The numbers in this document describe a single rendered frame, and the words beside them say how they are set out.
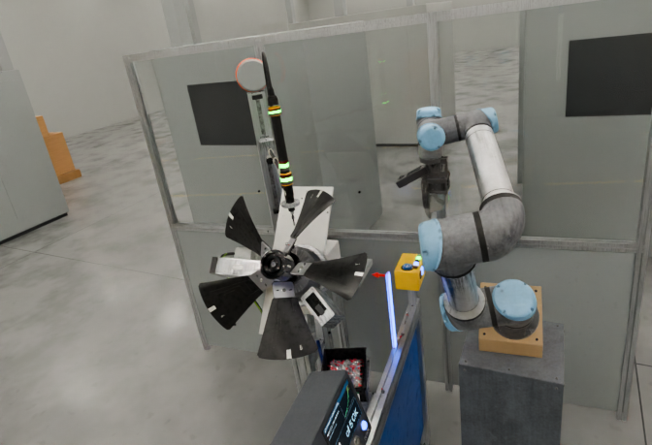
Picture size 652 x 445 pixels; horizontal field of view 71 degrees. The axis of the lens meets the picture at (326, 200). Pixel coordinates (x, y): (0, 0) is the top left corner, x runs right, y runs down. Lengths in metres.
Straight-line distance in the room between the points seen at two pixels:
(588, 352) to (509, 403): 1.10
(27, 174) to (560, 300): 6.45
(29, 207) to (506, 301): 6.59
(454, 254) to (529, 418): 0.79
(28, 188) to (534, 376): 6.62
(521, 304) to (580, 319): 1.19
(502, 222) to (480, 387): 0.74
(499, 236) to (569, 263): 1.39
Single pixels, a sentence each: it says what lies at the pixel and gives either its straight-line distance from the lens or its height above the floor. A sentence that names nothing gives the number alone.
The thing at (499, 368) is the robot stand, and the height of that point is 1.00.
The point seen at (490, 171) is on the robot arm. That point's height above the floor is 1.68.
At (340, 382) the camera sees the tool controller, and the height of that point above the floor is 1.25.
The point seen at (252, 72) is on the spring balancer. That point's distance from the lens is 2.30.
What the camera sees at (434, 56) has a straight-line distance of 2.15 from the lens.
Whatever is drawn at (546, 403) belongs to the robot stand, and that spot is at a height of 0.91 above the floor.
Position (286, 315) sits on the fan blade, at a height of 1.05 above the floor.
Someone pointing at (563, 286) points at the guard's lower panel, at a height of 0.76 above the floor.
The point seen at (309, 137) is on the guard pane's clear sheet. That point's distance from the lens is 2.41.
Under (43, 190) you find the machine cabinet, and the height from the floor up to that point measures 0.47.
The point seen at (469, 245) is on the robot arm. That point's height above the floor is 1.58.
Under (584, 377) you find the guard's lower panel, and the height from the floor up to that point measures 0.24.
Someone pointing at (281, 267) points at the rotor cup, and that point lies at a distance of 1.81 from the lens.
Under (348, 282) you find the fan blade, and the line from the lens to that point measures 1.72.
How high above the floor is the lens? 2.06
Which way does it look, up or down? 21 degrees down
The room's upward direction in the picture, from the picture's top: 8 degrees counter-clockwise
